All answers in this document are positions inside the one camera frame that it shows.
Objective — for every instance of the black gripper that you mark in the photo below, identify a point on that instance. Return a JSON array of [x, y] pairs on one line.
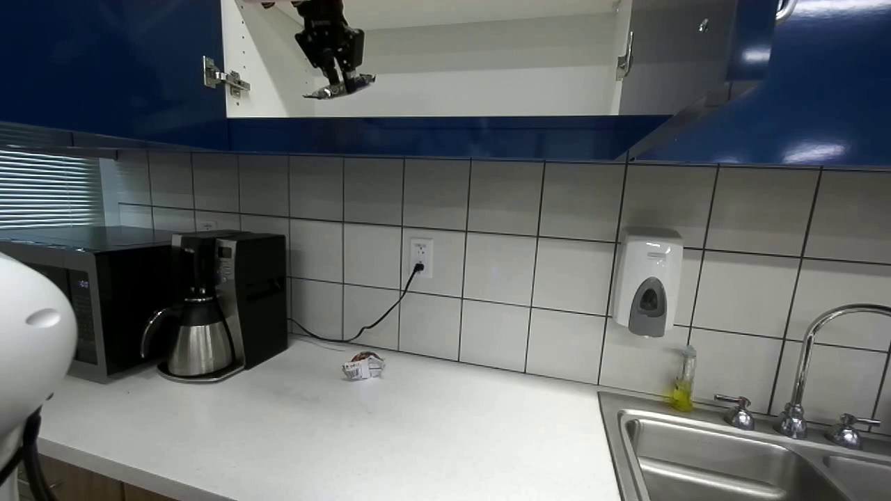
[[323, 19]]

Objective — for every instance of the metal cabinet hinge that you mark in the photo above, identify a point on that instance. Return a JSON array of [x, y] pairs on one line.
[[224, 75], [626, 56]]

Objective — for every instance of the blue cabinet door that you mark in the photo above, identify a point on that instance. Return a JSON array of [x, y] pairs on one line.
[[92, 64], [686, 46]]

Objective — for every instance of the wooden base cabinet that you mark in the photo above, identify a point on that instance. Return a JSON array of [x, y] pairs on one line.
[[92, 486]]

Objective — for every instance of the black coffee maker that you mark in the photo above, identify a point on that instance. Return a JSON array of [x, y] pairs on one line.
[[254, 287]]

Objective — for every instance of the small crumpled snack packet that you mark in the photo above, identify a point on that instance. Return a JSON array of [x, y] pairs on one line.
[[362, 366]]

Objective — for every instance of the steel coffee carafe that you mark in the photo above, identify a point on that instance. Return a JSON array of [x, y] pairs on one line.
[[199, 345]]

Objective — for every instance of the black steel microwave oven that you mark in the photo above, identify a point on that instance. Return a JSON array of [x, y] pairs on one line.
[[111, 308]]

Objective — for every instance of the yellow dish soap bottle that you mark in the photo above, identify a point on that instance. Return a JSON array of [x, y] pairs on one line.
[[680, 391]]

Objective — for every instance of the chrome gooseneck faucet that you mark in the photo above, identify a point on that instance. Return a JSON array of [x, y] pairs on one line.
[[807, 363]]

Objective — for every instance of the stainless steel sink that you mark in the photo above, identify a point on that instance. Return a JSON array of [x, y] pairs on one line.
[[733, 461]]

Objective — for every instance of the white wall outlet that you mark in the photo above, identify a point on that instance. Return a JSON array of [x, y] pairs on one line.
[[421, 250]]

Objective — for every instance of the white wall soap dispenser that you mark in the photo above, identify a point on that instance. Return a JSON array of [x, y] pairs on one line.
[[647, 282]]

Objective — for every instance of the closed blue wall cabinet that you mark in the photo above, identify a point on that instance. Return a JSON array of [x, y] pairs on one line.
[[835, 85]]

